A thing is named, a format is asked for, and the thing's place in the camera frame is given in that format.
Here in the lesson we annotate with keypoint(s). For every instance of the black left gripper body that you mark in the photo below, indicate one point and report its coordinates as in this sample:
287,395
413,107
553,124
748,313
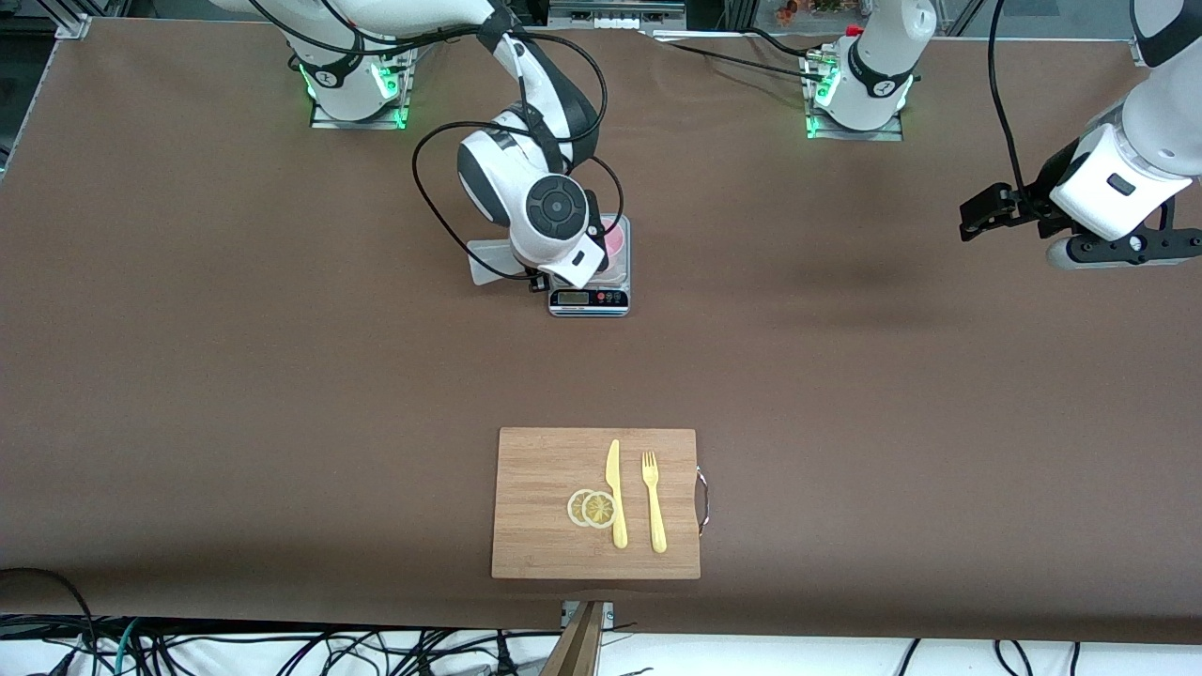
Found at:
1031,198

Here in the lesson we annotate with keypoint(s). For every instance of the translucent sauce bottle orange cap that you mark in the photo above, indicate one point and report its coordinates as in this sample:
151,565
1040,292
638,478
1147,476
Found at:
493,263

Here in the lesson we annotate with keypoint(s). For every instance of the pink plastic cup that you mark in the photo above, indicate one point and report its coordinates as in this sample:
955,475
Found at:
617,246

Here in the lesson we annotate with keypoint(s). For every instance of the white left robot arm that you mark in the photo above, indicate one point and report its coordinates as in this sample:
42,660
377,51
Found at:
1155,122

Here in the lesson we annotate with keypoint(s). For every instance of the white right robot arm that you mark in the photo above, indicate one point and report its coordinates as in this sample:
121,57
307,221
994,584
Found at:
498,188

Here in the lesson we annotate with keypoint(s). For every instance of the silver digital kitchen scale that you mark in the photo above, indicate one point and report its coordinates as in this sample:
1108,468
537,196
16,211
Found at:
590,300

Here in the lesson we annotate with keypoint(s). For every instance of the wooden cutting board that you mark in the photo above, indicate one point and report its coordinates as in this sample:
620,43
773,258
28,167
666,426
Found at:
535,507

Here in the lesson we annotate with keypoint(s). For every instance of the lemon slice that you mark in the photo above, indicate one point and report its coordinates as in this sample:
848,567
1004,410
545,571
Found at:
599,510
574,508

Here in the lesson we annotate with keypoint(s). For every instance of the yellow plastic knife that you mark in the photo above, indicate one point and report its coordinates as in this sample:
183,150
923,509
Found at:
617,507

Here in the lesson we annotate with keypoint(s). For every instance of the yellow plastic fork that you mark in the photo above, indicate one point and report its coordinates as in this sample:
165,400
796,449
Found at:
655,516

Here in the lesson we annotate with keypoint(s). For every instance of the white power strip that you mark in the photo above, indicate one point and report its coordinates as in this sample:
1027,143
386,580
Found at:
629,19

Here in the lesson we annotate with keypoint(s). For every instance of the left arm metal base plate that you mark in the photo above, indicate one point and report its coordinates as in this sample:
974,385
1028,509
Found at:
883,134

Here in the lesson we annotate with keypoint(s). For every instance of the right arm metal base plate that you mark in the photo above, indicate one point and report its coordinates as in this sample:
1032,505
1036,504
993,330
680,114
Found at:
362,123

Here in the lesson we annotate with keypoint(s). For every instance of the metal table bracket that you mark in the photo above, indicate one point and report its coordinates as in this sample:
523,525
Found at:
608,615

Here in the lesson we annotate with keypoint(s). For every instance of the wooden post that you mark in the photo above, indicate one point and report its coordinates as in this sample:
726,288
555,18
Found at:
577,648

